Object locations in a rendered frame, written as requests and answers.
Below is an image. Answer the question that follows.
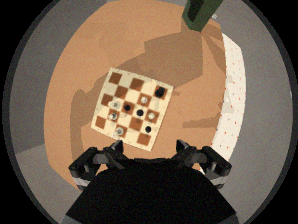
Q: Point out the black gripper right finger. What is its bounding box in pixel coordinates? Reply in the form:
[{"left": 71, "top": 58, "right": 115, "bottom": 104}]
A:
[{"left": 160, "top": 139, "right": 232, "bottom": 190}]

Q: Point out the white chess piece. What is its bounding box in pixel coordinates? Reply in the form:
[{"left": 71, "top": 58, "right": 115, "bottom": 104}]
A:
[
  {"left": 112, "top": 127, "right": 124, "bottom": 138},
  {"left": 108, "top": 101, "right": 120, "bottom": 109}
]

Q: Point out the chessboard with pieces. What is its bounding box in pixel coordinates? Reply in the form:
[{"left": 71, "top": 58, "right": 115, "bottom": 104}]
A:
[{"left": 91, "top": 68, "right": 173, "bottom": 151}]

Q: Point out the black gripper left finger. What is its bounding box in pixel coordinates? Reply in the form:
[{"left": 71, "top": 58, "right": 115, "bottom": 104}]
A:
[{"left": 68, "top": 140, "right": 140, "bottom": 191}]

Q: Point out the black chess piece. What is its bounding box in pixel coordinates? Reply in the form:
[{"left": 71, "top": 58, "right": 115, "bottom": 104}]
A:
[{"left": 155, "top": 87, "right": 165, "bottom": 97}]

